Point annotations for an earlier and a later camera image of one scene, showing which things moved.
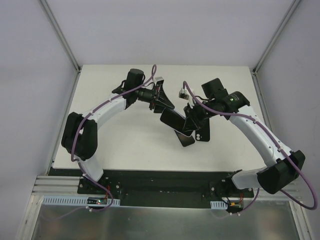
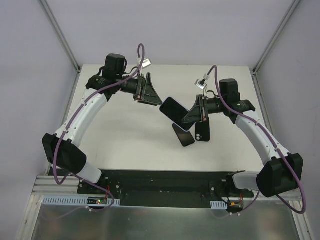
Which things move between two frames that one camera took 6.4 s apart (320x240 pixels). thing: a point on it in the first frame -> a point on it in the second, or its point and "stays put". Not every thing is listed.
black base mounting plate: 165,189 stays put
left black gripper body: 157,97 -> 142,88
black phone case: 203,134 stays put
